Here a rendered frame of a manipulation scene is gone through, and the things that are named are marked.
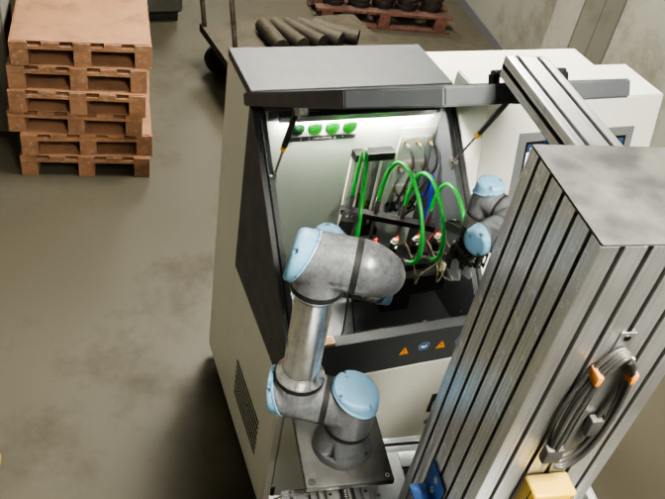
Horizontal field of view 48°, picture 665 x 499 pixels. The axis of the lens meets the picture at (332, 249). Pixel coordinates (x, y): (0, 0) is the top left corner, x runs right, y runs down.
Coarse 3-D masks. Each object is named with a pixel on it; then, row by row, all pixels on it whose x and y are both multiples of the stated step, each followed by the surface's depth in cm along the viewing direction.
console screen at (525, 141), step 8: (616, 128) 255; (624, 128) 256; (632, 128) 258; (520, 136) 242; (528, 136) 243; (536, 136) 244; (616, 136) 256; (624, 136) 258; (520, 144) 243; (528, 144) 244; (536, 144) 245; (624, 144) 260; (520, 152) 245; (528, 152) 246; (520, 160) 246; (520, 168) 248; (512, 176) 248; (520, 176) 249; (512, 184) 249; (512, 192) 251
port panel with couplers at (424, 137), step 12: (408, 132) 252; (420, 132) 254; (432, 132) 256; (408, 144) 253; (420, 144) 254; (432, 144) 256; (396, 156) 257; (408, 156) 259; (420, 156) 261; (396, 168) 261; (420, 168) 265; (396, 180) 265; (420, 180) 269; (396, 192) 265
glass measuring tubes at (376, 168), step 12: (372, 156) 249; (384, 156) 251; (348, 168) 254; (360, 168) 254; (372, 168) 255; (384, 168) 255; (348, 180) 256; (360, 180) 258; (372, 180) 257; (348, 192) 259; (360, 192) 259; (372, 192) 261; (372, 204) 267
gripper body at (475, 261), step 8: (464, 232) 203; (456, 240) 208; (456, 248) 208; (464, 248) 206; (456, 256) 210; (464, 256) 204; (472, 256) 204; (480, 256) 206; (464, 264) 205; (472, 264) 208; (480, 264) 208
